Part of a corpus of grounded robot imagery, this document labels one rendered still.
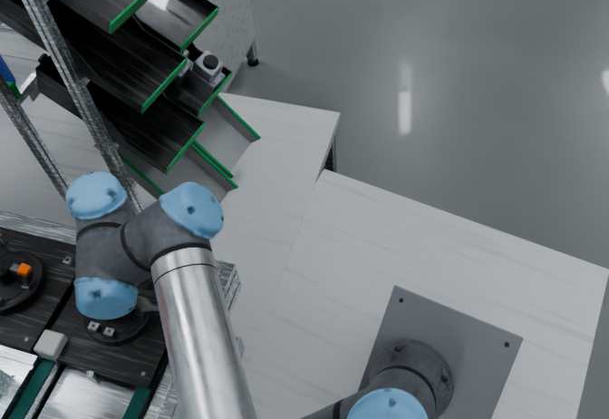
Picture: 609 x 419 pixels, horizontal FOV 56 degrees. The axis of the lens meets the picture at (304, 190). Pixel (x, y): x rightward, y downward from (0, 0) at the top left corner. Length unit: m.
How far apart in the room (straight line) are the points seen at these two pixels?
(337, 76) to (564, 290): 1.94
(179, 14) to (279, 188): 0.53
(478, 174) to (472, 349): 1.62
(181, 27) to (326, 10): 2.39
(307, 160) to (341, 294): 0.40
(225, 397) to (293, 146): 1.02
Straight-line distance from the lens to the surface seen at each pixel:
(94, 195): 0.82
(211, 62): 1.19
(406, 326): 1.10
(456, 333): 1.09
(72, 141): 1.73
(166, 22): 1.13
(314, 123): 1.60
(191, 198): 0.69
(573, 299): 1.38
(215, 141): 1.35
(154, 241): 0.70
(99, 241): 0.79
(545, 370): 1.29
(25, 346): 1.28
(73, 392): 1.26
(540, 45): 3.35
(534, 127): 2.90
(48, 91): 1.16
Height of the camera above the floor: 2.01
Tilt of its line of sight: 53 degrees down
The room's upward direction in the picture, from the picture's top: 5 degrees counter-clockwise
